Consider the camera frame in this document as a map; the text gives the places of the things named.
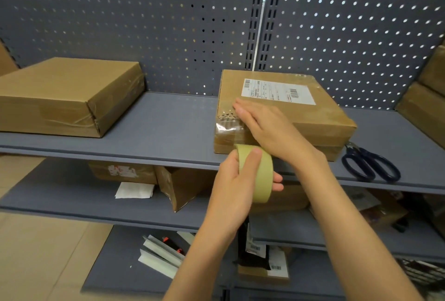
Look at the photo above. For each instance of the flat cardboard box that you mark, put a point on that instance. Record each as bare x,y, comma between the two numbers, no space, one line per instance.
292,198

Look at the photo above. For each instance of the dark blue scissors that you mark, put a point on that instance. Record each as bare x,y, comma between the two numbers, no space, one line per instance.
368,167

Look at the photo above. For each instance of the person's left forearm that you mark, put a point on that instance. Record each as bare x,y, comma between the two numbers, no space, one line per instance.
205,262

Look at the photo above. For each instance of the cardboard box with red print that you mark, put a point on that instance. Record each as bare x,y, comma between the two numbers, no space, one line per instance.
121,172

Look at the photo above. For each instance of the slotted grey shelf upright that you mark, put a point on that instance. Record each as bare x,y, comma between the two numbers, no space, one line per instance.
259,15

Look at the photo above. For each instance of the person's right fingers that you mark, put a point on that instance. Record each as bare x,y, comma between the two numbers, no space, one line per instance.
252,111

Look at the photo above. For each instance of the small box with barcode label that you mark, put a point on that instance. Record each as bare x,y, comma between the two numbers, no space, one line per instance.
274,271

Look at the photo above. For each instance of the person's right hand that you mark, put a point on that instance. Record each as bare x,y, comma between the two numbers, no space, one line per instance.
278,130

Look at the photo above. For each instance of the person's left hand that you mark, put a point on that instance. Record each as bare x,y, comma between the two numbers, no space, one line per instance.
229,200

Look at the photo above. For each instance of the cardboard box with printed label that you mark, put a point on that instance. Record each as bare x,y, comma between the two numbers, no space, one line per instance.
379,208

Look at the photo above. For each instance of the black bagged item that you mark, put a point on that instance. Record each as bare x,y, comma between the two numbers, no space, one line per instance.
250,259

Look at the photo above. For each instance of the white flat packages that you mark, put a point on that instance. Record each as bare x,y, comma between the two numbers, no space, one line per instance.
163,254

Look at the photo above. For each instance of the person's left thumb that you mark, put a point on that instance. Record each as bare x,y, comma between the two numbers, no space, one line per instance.
251,167

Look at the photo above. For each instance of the person's right forearm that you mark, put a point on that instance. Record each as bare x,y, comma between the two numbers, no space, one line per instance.
351,234

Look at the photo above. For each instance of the brown cardboard box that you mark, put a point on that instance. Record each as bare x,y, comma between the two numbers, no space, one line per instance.
5,62
422,116
434,71

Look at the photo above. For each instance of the white paper sheet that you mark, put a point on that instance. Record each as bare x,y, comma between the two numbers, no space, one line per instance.
134,190

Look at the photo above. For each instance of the grey metal shelf board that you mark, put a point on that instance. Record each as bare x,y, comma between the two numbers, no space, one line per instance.
173,127
313,283
87,196
118,269
347,238

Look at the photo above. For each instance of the beige packing tape roll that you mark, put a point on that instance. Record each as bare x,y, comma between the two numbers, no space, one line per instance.
265,179

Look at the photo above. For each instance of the open torn cardboard box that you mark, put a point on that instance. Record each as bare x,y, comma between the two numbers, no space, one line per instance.
184,186

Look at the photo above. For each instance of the cardboard box with shipping label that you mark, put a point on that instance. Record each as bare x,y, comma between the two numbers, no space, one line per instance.
313,116

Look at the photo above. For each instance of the grey pegboard back panel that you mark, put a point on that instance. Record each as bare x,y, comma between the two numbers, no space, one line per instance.
354,33
139,15

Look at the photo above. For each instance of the plain taped cardboard box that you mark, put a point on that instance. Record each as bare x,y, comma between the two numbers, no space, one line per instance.
62,92

